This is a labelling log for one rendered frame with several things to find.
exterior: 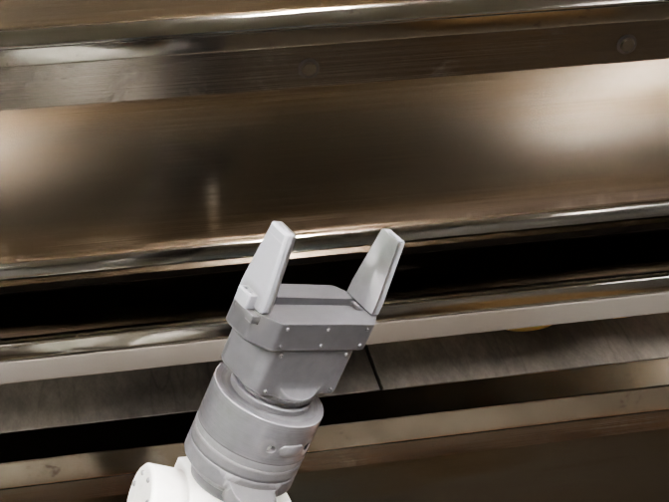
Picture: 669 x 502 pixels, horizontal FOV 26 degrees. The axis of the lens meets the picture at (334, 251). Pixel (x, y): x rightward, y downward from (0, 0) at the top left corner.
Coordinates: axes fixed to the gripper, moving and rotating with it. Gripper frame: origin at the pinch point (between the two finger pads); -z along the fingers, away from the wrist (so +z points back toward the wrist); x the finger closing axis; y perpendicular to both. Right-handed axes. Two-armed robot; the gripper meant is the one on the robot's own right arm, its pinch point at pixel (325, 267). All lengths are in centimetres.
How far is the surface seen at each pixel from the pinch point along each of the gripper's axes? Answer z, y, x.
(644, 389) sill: 27, 19, -84
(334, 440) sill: 45, 35, -52
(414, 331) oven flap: 21, 22, -41
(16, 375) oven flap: 37, 39, -7
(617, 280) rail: 9, 14, -59
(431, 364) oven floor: 36, 38, -67
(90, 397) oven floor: 54, 57, -32
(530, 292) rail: 13, 18, -51
